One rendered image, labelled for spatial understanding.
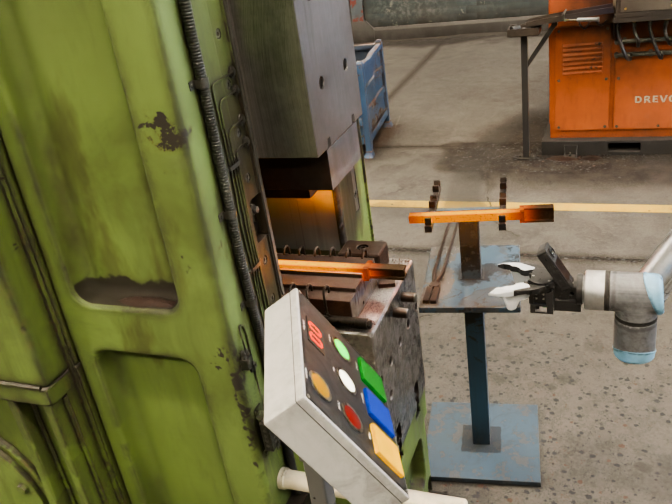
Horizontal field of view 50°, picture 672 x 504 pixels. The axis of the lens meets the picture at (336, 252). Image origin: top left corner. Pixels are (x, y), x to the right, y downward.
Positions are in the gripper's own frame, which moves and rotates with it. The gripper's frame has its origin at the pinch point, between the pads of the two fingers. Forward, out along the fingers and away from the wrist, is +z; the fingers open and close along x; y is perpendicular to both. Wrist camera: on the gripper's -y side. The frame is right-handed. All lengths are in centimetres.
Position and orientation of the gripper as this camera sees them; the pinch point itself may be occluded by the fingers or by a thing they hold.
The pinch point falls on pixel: (494, 276)
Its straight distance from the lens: 175.7
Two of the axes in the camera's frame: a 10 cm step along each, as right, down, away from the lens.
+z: -9.3, -0.4, 3.7
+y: 1.4, 8.8, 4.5
